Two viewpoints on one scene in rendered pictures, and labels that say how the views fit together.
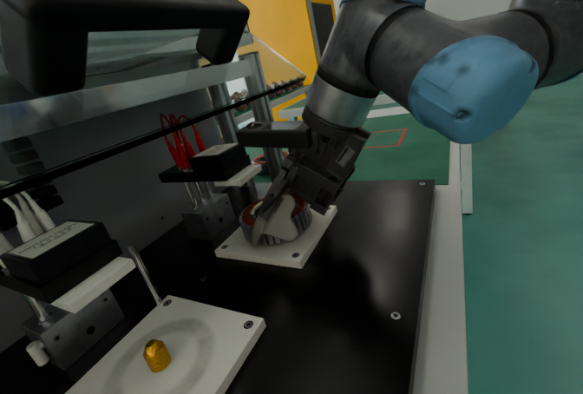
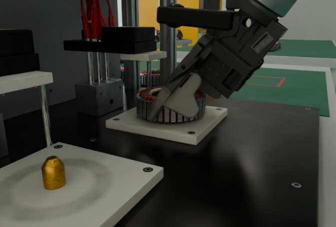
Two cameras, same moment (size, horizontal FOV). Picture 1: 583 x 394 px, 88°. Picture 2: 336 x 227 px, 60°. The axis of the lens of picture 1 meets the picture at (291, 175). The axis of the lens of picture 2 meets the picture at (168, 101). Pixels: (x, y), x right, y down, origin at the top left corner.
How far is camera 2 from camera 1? 0.13 m
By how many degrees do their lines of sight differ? 7
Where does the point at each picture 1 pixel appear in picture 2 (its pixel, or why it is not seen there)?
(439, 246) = (326, 154)
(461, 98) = not seen: outside the picture
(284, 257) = (180, 132)
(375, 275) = (271, 158)
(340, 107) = not seen: outside the picture
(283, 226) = (185, 102)
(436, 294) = (329, 184)
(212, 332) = (110, 170)
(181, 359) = (77, 184)
